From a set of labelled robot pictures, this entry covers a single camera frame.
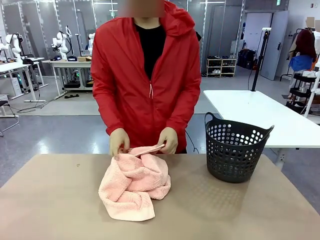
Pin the person's left forearm red sleeve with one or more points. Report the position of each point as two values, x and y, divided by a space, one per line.
183 115

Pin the brown cardboard box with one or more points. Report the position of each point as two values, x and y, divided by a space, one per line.
83 59

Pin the person's left hand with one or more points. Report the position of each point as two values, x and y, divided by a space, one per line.
171 140

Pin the black suitcase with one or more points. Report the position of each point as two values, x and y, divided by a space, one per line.
246 58

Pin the blue hanging garment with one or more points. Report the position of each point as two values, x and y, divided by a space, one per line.
301 62

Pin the wooden shoe rack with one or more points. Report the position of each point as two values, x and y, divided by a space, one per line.
221 67

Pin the person in red jacket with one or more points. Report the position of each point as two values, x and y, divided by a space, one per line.
125 75

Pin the person's right forearm red sleeve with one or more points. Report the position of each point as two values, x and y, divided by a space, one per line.
110 117

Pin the person's right hand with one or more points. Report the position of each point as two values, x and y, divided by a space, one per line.
118 140

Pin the dark grey perforated laundry basket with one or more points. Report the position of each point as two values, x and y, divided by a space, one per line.
225 170

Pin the grey open door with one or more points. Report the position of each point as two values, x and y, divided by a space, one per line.
273 45

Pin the black utility cart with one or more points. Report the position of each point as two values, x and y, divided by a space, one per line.
301 87

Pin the large white table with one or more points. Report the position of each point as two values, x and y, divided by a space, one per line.
250 110

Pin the white desk with robot arms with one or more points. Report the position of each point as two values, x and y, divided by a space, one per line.
70 63

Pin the black pole stand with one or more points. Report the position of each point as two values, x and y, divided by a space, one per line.
260 57

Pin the white desk with monitor gear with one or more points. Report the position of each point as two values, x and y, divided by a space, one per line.
15 66

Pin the pink terry towel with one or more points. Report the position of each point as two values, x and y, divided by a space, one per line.
135 180

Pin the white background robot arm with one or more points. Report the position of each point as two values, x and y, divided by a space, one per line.
12 43
91 41
62 45

